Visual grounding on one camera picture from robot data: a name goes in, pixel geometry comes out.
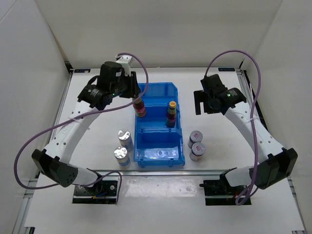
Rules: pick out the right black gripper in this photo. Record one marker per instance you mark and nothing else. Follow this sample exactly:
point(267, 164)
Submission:
point(200, 97)

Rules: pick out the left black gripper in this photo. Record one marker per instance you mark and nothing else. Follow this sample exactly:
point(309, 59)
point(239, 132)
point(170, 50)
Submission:
point(133, 88)

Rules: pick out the sauce bottle yellow cap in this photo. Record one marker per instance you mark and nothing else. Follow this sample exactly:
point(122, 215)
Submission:
point(139, 108)
point(171, 114)

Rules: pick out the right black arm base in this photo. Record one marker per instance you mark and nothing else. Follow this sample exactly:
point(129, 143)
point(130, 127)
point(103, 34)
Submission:
point(218, 193)

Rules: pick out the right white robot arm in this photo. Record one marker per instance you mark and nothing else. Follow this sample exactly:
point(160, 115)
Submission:
point(274, 161)

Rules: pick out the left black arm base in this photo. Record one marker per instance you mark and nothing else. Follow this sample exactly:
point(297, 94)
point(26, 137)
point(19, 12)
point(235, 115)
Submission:
point(105, 193)

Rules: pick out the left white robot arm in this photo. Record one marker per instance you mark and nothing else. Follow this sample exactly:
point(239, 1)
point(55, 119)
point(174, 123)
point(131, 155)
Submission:
point(54, 160)

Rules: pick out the silver can rear left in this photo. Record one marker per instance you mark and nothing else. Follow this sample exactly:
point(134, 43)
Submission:
point(125, 139)

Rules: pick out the silver can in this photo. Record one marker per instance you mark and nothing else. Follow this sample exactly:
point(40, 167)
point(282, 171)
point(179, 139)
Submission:
point(122, 156)
point(125, 139)

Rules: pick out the blue plastic divided bin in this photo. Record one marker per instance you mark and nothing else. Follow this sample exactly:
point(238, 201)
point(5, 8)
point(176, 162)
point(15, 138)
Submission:
point(156, 144)

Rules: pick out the silver can front left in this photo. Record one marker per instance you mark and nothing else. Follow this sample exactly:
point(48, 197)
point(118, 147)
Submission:
point(122, 156)

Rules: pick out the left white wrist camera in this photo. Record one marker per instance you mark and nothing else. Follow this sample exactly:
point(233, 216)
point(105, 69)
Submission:
point(126, 62)

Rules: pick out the aluminium table frame rail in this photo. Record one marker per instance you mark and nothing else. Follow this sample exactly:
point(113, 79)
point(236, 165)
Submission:
point(253, 102)

